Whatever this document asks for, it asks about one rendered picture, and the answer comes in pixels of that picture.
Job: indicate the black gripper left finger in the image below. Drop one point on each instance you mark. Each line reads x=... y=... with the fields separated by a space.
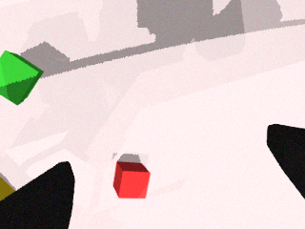
x=44 y=203

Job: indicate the red block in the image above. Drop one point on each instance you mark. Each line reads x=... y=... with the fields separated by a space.
x=131 y=180

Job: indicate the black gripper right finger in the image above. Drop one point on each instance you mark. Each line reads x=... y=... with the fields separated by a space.
x=287 y=143

